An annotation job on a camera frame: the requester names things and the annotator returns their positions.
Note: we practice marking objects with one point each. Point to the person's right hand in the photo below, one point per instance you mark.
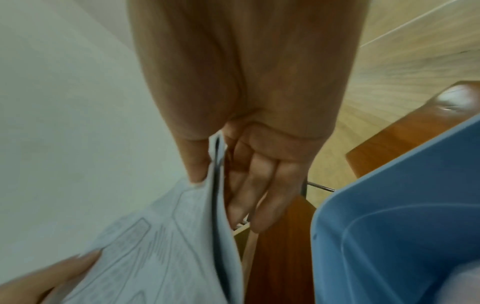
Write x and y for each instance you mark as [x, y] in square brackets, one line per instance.
[247, 59]

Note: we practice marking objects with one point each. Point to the person's left hand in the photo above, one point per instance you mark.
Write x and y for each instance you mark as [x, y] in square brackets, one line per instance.
[45, 279]

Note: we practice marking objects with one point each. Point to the light blue plastic basin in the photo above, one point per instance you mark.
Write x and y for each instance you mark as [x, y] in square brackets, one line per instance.
[393, 193]

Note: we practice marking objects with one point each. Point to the brown wooden bench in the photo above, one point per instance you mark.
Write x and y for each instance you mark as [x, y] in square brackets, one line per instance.
[393, 139]

